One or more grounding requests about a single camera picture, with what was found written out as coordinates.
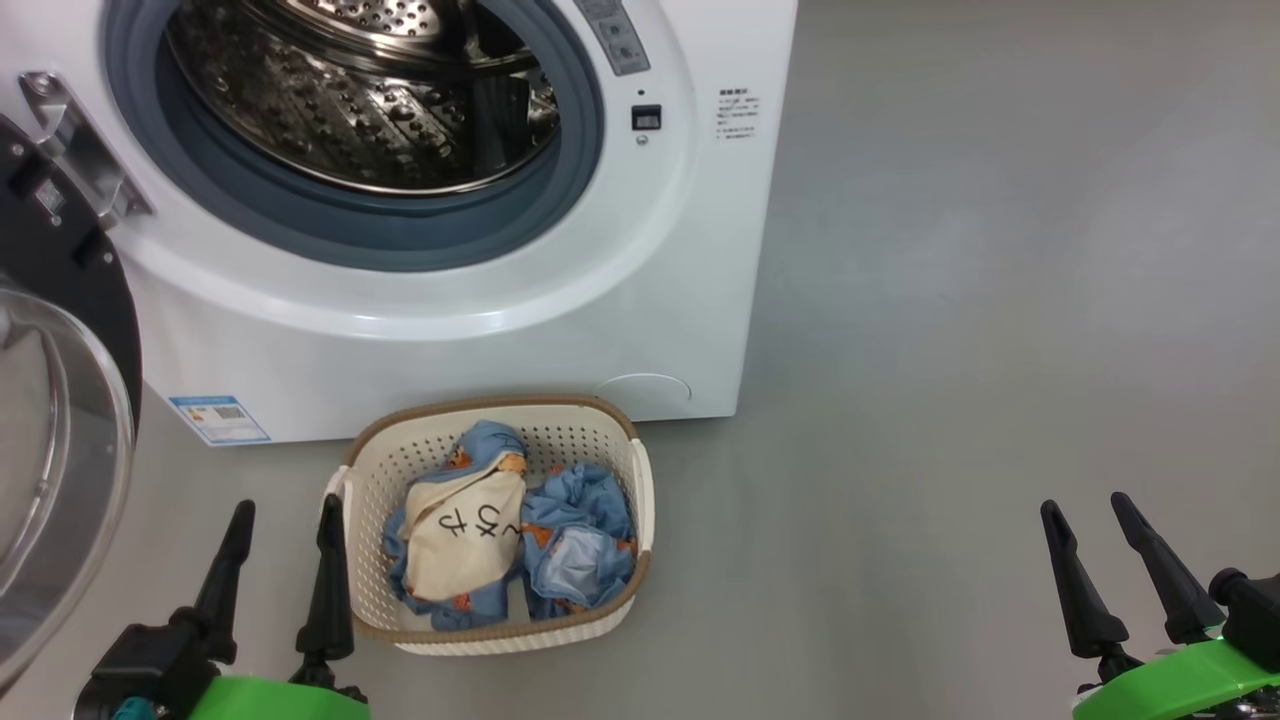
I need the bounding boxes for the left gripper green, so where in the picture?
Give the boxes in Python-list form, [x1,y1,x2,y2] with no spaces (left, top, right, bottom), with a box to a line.
[190,493,371,720]

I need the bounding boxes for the cream perforated laundry basket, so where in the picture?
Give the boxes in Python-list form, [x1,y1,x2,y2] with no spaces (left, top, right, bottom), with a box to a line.
[322,394,656,656]

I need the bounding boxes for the dark round glass washer door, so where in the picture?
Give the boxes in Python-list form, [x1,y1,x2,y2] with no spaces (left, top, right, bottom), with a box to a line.
[0,115,143,691]

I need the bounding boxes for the white front-load washing machine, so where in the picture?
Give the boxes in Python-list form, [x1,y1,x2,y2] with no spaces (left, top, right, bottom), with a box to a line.
[0,0,799,446]

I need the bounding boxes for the metal door hinge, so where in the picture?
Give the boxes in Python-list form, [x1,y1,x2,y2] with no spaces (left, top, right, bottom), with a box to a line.
[18,70,156,231]

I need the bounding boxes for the steel perforated washer drum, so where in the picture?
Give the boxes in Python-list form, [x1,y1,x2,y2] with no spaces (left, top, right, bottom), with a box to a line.
[165,0,561,197]

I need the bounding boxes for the grey rubber door gasket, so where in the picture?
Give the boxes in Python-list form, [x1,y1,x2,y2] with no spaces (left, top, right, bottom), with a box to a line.
[103,0,606,273]

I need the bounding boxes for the round white filter cover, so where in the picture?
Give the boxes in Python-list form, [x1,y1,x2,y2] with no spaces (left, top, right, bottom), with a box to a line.
[595,373,693,409]

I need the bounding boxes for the cream cloth with black letters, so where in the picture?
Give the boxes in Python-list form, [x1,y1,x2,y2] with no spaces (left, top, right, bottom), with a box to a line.
[403,468,528,604]

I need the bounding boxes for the blue garment with orange print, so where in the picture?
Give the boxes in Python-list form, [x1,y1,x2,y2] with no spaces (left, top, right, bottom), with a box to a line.
[520,462,639,619]
[385,420,531,631]

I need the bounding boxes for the blue energy label sticker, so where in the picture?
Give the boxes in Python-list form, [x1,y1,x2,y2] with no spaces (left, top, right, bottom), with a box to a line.
[168,395,272,447]

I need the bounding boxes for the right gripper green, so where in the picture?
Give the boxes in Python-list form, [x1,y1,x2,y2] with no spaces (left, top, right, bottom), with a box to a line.
[1040,492,1280,720]

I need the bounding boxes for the black text notice sticker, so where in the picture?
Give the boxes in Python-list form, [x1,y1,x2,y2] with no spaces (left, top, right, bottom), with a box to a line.
[715,87,761,141]

